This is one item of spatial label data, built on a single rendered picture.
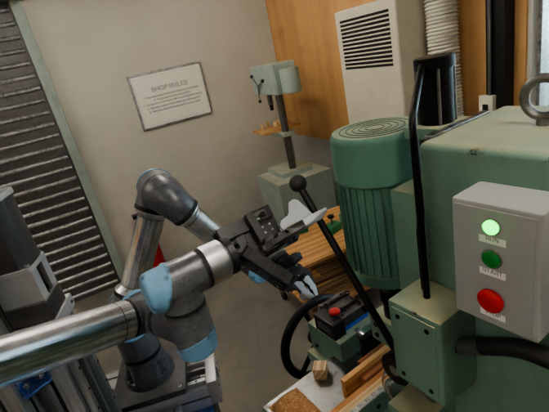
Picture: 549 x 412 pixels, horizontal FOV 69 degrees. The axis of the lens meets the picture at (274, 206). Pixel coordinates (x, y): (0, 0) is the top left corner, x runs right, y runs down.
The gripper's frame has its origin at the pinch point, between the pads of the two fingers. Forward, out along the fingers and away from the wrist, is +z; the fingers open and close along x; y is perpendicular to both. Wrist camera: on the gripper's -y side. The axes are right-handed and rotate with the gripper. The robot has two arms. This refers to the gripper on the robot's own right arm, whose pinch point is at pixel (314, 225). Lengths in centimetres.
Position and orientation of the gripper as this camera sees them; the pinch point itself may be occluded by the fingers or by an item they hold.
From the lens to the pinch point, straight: 83.2
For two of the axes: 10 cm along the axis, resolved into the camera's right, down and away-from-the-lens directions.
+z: 8.1, -3.6, 4.6
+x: -3.1, 4.0, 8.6
